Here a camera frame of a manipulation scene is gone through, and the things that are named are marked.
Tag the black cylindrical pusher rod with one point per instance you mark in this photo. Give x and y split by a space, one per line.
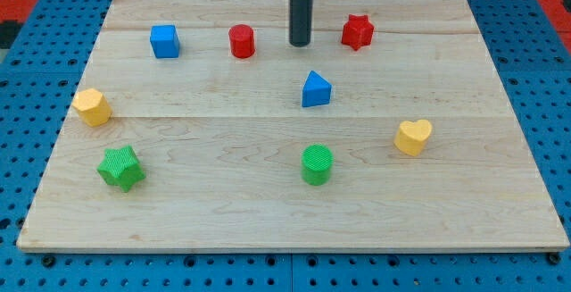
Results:
300 22

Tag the green cylinder block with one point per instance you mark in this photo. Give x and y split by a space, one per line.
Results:
317 162

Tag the blue triangle block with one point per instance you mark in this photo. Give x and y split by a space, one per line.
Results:
316 90

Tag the red star block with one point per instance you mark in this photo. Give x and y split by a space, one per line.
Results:
357 32

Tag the green star block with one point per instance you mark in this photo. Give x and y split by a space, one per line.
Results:
121 168

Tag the yellow hexagon block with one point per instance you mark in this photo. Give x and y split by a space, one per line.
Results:
92 107

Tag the red cylinder block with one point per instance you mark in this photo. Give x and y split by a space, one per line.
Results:
242 43

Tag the yellow heart block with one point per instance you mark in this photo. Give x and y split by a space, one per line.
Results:
411 136

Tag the blue cube block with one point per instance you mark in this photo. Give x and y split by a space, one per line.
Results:
164 41

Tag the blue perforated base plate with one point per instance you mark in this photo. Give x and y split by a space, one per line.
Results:
40 74

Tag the wooden board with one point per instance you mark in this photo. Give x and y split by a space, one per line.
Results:
220 139

